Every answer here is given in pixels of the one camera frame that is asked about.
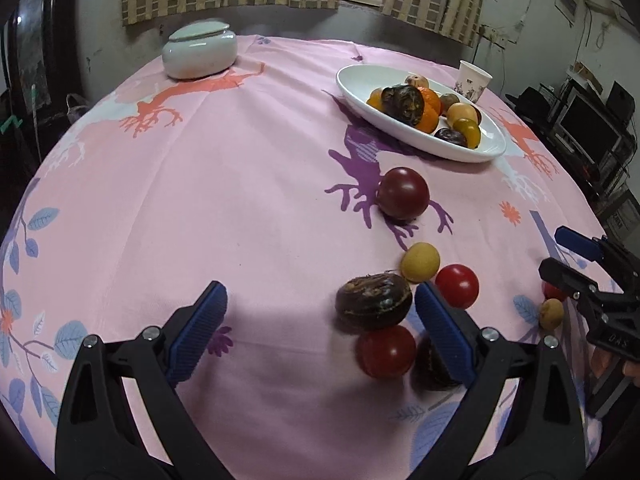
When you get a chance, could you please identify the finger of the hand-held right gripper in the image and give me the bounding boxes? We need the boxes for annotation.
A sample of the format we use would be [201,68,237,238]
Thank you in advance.
[538,257,640,318]
[555,226,640,291]

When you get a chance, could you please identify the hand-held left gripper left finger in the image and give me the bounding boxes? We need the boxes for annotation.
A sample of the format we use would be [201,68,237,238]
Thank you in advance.
[56,280,228,480]

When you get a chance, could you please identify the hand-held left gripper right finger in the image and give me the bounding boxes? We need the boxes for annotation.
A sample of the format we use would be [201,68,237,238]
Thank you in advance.
[414,281,587,480]

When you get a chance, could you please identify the tiny yellow round fruit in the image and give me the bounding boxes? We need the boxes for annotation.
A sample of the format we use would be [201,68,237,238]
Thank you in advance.
[540,298,565,332]

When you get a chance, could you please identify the medium red tomato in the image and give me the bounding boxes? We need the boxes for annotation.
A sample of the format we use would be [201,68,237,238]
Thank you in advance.
[435,264,480,309]

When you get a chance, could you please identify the yellow green round fruit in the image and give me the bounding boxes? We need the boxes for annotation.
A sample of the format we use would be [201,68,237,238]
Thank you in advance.
[401,242,441,283]

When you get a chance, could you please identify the oblong dark passion fruit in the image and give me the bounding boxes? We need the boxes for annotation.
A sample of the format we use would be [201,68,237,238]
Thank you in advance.
[335,273,414,332]

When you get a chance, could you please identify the large dark red tomato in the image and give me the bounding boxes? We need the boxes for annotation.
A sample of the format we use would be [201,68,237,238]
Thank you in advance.
[376,167,431,221]

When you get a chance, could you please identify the large yellow orange tomato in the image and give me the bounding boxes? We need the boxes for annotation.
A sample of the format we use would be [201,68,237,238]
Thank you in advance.
[452,118,482,150]

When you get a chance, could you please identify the large orange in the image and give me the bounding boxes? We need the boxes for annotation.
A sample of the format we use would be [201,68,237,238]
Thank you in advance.
[415,87,442,134]

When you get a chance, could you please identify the white oval plate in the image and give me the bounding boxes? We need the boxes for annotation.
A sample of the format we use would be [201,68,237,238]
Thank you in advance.
[336,64,507,163]

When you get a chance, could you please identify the person's right hand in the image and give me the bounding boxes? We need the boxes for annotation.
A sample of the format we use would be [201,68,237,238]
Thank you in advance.
[591,348,640,387]

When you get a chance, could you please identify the black computer monitor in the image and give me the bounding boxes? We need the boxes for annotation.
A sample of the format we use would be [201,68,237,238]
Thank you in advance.
[555,92,623,163]

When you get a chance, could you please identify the pink printed tablecloth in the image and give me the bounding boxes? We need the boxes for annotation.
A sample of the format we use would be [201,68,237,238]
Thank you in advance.
[0,34,616,480]

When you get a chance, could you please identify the golden yellow round fruit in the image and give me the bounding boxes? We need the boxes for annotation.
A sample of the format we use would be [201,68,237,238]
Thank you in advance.
[446,102,476,128]

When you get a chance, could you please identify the printed paper cup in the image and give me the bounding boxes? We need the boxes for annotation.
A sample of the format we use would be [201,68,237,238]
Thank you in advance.
[454,60,493,105]

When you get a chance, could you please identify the clear plastic bag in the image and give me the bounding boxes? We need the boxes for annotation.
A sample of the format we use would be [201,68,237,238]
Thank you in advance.
[66,92,91,123]

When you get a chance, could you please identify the white lidded ceramic jar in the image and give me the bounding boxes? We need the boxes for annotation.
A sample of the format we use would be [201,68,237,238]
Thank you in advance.
[161,22,239,80]

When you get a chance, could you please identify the dark wooden cabinet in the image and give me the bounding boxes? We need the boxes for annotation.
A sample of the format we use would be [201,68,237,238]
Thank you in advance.
[0,0,83,171]

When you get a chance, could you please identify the white wall box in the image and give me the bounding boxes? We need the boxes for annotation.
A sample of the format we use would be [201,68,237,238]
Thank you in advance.
[555,0,581,26]

